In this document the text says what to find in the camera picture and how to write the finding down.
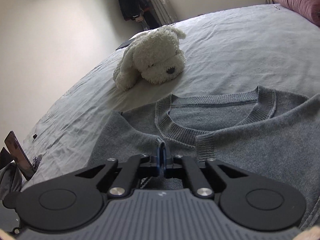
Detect grey curtain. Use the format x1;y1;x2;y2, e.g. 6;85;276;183
150;0;177;25

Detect dark hanging clothes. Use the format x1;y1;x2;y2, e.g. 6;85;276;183
118;0;161;29

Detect smartphone on stand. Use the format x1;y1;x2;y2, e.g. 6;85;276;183
4;131;36;181

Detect grey bed sheet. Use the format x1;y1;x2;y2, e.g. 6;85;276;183
22;4;319;189

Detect dark tablet on bed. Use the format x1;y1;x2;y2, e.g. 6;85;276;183
116;39;134;50

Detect grey knitted cat sweater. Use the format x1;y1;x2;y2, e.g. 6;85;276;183
88;86;319;229

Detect white plush dog toy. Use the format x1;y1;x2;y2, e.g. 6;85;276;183
113;25;186;91

